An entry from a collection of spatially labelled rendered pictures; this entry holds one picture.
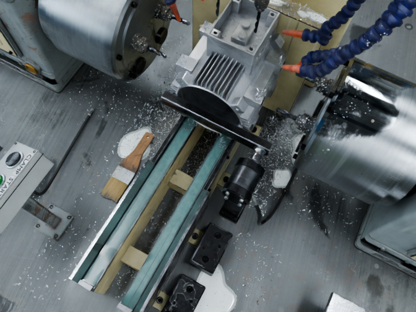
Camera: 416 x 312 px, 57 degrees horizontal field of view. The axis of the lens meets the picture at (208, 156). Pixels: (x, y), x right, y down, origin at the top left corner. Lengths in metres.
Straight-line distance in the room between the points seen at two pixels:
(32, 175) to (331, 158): 0.55
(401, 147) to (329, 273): 0.39
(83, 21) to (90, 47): 0.05
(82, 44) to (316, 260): 0.72
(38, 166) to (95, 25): 0.29
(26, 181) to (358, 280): 0.75
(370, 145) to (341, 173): 0.08
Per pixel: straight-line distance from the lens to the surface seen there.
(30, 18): 0.96
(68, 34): 0.88
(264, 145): 0.78
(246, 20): 0.81
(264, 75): 0.83
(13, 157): 0.78
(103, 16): 0.82
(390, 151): 0.73
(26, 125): 1.14
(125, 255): 0.91
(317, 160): 0.75
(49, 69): 1.08
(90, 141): 1.06
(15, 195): 0.77
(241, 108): 0.75
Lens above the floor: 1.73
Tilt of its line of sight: 67 degrees down
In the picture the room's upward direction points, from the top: 6 degrees clockwise
